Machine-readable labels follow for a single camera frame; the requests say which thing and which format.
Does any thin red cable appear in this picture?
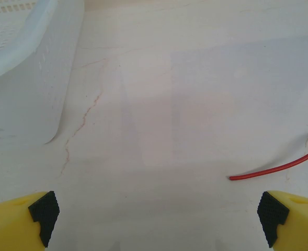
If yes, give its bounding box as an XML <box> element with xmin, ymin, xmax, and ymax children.
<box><xmin>229</xmin><ymin>146</ymin><xmax>308</xmax><ymax>181</ymax></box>

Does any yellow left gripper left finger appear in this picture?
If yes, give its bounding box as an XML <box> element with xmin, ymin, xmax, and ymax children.
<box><xmin>0</xmin><ymin>190</ymin><xmax>60</xmax><ymax>251</ymax></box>

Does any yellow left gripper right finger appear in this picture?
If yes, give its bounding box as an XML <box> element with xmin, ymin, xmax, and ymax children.
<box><xmin>257</xmin><ymin>190</ymin><xmax>308</xmax><ymax>251</ymax></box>

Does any white perforated plastic basket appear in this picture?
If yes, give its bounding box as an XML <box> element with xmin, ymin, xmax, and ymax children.
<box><xmin>0</xmin><ymin>0</ymin><xmax>85</xmax><ymax>144</ymax></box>

